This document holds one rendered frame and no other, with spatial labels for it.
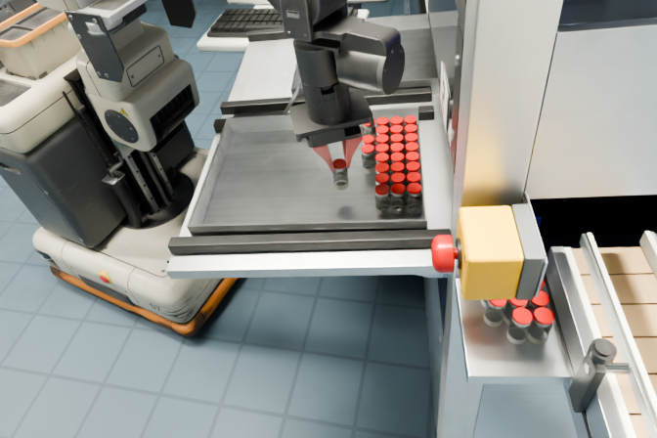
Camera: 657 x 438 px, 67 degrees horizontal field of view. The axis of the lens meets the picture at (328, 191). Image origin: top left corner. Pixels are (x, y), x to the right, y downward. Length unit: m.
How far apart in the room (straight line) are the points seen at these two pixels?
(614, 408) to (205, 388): 1.29
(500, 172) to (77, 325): 1.68
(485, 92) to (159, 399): 1.43
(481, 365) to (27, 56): 1.30
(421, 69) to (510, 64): 0.58
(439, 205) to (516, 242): 0.25
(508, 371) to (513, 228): 0.17
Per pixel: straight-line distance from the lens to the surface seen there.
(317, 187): 0.79
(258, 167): 0.85
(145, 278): 1.60
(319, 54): 0.58
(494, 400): 1.02
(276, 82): 1.06
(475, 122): 0.50
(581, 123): 0.52
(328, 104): 0.62
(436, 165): 0.81
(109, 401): 1.78
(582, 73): 0.49
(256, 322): 1.72
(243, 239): 0.72
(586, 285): 0.63
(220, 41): 1.44
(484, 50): 0.45
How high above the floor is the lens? 1.42
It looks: 44 degrees down
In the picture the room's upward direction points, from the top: 10 degrees counter-clockwise
